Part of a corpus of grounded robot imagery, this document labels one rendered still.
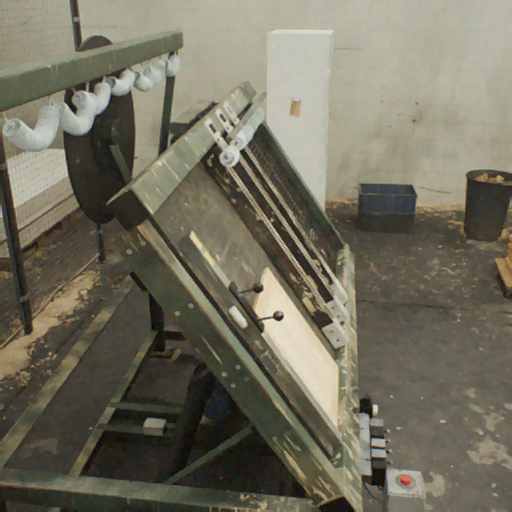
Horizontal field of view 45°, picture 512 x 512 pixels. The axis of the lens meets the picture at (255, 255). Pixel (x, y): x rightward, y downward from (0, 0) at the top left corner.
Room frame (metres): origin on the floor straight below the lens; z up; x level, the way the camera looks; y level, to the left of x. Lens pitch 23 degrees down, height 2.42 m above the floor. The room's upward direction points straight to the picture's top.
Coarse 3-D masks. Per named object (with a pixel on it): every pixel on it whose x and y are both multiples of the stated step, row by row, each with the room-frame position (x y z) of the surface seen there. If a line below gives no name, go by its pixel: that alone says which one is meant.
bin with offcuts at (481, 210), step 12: (468, 180) 6.14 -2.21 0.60; (480, 180) 5.99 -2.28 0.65; (492, 180) 6.19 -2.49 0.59; (504, 180) 6.30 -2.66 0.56; (468, 192) 6.13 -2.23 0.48; (480, 192) 5.99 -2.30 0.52; (492, 192) 5.94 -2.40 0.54; (504, 192) 5.95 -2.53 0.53; (468, 204) 6.12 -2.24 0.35; (480, 204) 5.99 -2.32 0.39; (492, 204) 5.95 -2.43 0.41; (504, 204) 5.97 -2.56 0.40; (468, 216) 6.11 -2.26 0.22; (480, 216) 5.99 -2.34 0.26; (492, 216) 5.96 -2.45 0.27; (504, 216) 6.01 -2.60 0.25; (468, 228) 6.09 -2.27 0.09; (480, 228) 5.99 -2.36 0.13; (492, 228) 5.97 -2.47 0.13
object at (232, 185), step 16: (208, 128) 2.49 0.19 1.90; (224, 144) 2.54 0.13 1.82; (240, 144) 2.51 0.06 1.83; (208, 160) 2.51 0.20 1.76; (224, 176) 2.50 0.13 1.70; (240, 192) 2.49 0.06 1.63; (240, 208) 2.49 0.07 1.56; (256, 208) 2.50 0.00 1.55; (256, 224) 2.48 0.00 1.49; (272, 240) 2.47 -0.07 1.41; (272, 256) 2.47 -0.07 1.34; (288, 256) 2.47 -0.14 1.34; (288, 272) 2.46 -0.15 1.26; (304, 288) 2.46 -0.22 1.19; (320, 304) 2.45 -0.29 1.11; (320, 320) 2.44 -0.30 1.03; (336, 320) 2.48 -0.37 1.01; (336, 336) 2.43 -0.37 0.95
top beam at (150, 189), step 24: (240, 96) 3.35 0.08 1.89; (216, 120) 2.69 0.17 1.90; (192, 144) 2.23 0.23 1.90; (168, 168) 1.90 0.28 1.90; (192, 168) 2.08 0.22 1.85; (120, 192) 1.65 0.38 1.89; (144, 192) 1.64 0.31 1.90; (168, 192) 1.78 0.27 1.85; (120, 216) 1.61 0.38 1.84; (144, 216) 1.60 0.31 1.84
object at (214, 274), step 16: (192, 240) 1.84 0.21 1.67; (192, 256) 1.84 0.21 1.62; (208, 272) 1.83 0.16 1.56; (224, 288) 1.82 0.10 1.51; (256, 336) 1.81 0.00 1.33; (272, 352) 1.80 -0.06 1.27; (288, 368) 1.81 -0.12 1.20; (288, 384) 1.79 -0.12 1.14; (304, 384) 1.83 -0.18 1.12; (304, 400) 1.79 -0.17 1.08; (320, 416) 1.78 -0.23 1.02; (336, 432) 1.79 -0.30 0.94
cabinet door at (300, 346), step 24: (264, 288) 2.15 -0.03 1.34; (264, 312) 2.00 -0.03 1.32; (288, 312) 2.20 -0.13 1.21; (288, 336) 2.05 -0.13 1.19; (312, 336) 2.25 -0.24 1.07; (288, 360) 1.90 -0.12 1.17; (312, 360) 2.09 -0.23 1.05; (312, 384) 1.94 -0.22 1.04; (336, 384) 2.13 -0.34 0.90; (336, 408) 1.98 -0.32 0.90
